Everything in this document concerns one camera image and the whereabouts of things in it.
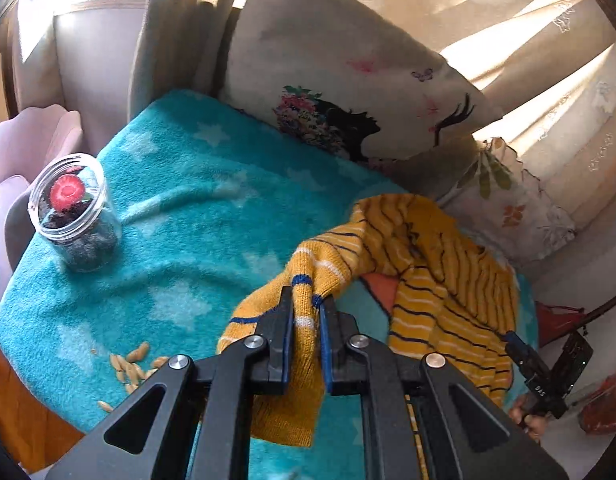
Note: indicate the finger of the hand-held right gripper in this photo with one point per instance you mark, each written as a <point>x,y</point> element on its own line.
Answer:
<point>518,347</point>

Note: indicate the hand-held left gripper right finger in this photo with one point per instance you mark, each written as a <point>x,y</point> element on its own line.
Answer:
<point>325,345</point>

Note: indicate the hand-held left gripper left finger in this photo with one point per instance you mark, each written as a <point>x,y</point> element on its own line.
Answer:
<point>287,340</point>

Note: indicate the yellow striped knit sweater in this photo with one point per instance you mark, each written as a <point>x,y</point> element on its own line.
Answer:
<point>437,280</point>

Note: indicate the person's right hand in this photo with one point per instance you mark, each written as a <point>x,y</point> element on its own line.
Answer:
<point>530,422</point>

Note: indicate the red cloth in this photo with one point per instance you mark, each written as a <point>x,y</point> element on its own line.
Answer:
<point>557,322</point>

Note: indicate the orange red bag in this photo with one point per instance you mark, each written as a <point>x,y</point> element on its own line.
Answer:
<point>605,407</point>

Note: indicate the floral print cream pillow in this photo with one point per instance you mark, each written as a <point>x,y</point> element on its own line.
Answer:
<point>517,205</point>

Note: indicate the teal star print blanket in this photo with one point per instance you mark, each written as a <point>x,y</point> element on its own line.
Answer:
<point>198,220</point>

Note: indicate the pile of pale seeds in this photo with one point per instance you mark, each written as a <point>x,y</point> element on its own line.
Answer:
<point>133,367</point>

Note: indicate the clear jar with strawberry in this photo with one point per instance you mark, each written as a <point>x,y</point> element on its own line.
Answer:
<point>75,212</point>

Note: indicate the face print cream pillow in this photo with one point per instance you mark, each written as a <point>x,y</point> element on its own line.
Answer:
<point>348,70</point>

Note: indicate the cream star embroidered curtain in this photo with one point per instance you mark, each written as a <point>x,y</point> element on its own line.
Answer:
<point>547,50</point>

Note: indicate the pink shell-shaped chair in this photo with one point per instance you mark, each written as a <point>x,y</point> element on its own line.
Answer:
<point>18,160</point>

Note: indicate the beige upholstered headboard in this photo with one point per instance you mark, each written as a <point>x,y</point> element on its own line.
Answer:
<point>88,65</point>

